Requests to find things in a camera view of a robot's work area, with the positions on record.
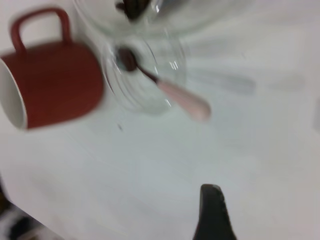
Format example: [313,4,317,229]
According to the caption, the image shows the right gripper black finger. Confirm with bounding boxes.
[192,184,237,240]

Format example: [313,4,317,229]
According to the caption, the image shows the clear glass lid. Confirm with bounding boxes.
[101,34,188,115]

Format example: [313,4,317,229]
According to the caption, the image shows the red ceramic mug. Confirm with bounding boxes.
[0,7,105,131]

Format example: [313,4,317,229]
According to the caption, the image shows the pink handled metal spoon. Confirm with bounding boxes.
[116,47,212,123]

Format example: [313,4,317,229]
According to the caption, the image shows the clear glass cup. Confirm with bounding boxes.
[71,0,226,36]

